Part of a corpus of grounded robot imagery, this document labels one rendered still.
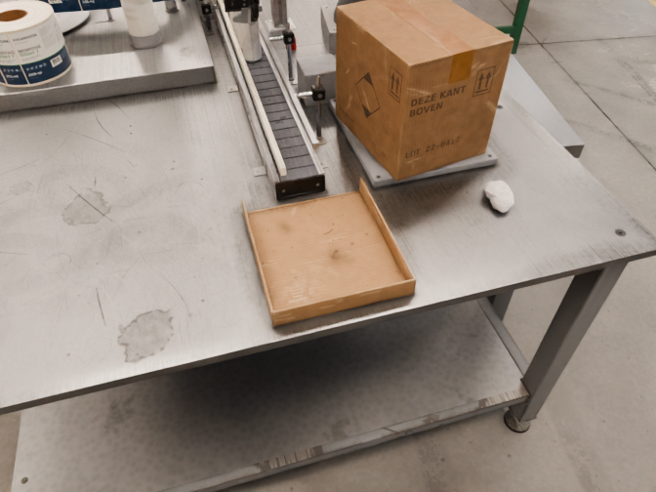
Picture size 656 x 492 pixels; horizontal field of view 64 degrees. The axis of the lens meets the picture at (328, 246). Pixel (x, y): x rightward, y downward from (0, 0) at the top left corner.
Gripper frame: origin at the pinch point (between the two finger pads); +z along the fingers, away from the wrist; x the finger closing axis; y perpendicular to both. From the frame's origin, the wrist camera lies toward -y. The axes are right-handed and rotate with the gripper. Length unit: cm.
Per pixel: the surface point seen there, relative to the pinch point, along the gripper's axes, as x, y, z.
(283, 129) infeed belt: 32.1, -0.5, -2.5
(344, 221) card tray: 60, -6, -13
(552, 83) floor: -39, -187, 141
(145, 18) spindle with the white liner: -17.5, 26.5, 16.3
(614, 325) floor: 98, -111, 61
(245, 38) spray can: -1.7, 1.6, 9.2
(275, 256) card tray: 65, 9, -16
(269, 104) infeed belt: 22.1, 0.4, 3.3
